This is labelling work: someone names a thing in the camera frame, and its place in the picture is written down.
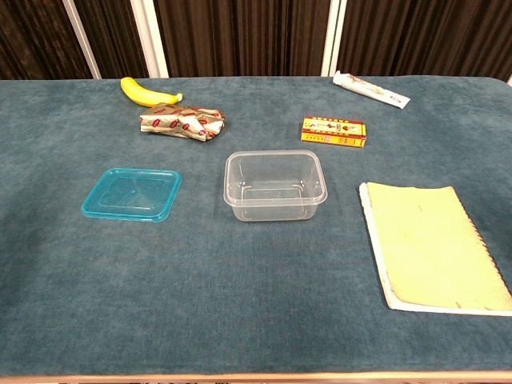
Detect blue plastic lid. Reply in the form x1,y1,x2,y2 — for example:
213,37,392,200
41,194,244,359
81,167,183,223

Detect clear plastic container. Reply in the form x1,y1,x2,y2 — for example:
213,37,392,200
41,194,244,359
222,149,329,222

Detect yellow red small carton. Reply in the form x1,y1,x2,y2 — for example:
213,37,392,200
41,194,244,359
300,115,367,149

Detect gold red foil snack wrapper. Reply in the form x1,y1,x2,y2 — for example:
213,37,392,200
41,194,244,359
138,102,226,142

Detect teal table cloth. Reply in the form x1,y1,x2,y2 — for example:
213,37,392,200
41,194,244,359
0,75,512,377

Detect white toothpaste tube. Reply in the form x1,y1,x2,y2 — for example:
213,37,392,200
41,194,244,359
332,70,412,110

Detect yellow banana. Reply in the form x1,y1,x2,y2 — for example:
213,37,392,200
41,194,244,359
120,76,184,108

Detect dark brown curtain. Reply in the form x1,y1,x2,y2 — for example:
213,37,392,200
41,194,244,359
0,0,512,81

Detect yellow spiral notebook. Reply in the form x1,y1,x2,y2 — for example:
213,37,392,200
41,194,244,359
358,182,512,318

